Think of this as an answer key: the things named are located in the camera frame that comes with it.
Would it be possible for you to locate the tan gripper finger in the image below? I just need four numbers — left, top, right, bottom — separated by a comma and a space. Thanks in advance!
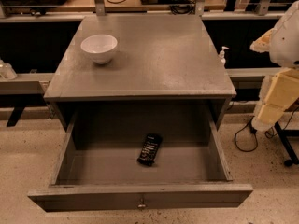
251, 68, 299, 132
249, 29, 274, 53

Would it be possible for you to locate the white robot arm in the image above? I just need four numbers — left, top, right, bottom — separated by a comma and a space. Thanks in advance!
250, 1, 299, 131

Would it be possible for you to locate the white ceramic bowl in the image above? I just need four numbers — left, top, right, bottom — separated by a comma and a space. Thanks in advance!
80, 35, 118, 64

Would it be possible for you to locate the white pump dispenser bottle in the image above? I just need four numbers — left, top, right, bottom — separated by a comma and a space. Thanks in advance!
219, 46, 229, 66

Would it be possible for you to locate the small metal drawer knob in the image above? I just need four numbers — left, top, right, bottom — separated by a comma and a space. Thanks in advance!
137, 198, 147, 210

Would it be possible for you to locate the black rxbar chocolate bar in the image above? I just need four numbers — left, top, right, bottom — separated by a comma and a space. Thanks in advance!
137, 133, 163, 166

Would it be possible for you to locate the black stand leg with caster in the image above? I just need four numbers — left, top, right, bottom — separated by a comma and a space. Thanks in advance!
275, 122, 299, 167

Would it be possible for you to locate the grey open top drawer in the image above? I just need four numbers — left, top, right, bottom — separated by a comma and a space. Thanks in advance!
28, 112, 253, 212

